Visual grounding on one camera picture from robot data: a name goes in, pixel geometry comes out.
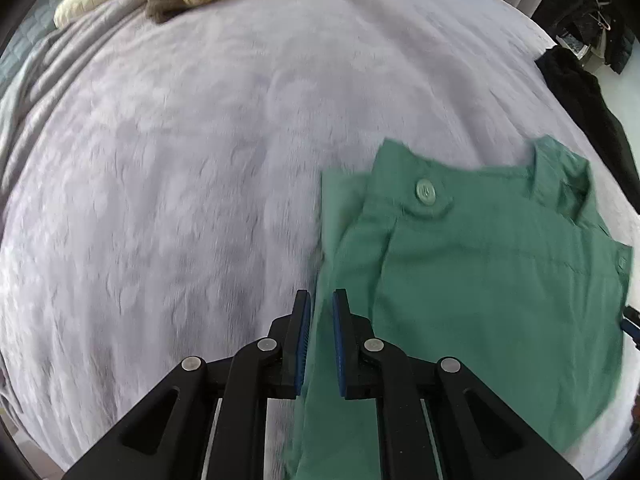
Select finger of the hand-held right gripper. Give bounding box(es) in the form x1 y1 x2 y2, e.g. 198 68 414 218
621 304 640 352

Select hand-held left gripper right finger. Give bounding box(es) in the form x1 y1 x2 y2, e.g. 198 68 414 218
332 288 583 480

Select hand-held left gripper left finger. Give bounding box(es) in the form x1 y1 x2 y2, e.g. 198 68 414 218
62 289 312 480

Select green work jacket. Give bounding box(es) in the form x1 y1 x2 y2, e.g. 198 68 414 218
282 135 633 480

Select dark hanging clothes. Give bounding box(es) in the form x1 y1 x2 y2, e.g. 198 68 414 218
532 0 637 76

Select lavender plush bed blanket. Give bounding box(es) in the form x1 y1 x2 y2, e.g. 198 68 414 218
0 0 640 480

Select black garment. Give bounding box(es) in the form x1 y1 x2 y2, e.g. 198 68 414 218
535 45 640 196

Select grey quilted bed cover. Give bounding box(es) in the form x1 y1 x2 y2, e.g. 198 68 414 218
0 15 56 131

